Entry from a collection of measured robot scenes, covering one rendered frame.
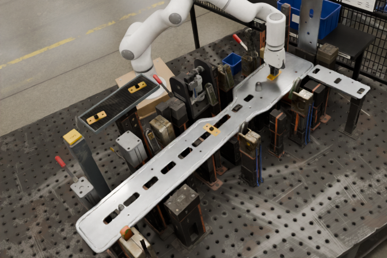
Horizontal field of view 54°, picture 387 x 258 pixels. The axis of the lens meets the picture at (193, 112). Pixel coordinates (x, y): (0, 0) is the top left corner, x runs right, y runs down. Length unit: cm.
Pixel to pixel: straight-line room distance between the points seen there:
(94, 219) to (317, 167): 109
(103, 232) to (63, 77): 265
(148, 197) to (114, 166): 57
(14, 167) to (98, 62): 193
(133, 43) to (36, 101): 207
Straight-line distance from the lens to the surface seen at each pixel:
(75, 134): 169
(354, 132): 216
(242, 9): 173
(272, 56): 188
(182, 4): 175
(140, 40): 196
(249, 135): 165
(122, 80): 243
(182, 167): 164
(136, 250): 143
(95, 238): 157
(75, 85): 386
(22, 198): 222
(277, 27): 176
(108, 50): 415
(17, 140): 252
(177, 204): 151
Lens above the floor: 232
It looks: 46 degrees down
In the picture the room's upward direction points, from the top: 11 degrees counter-clockwise
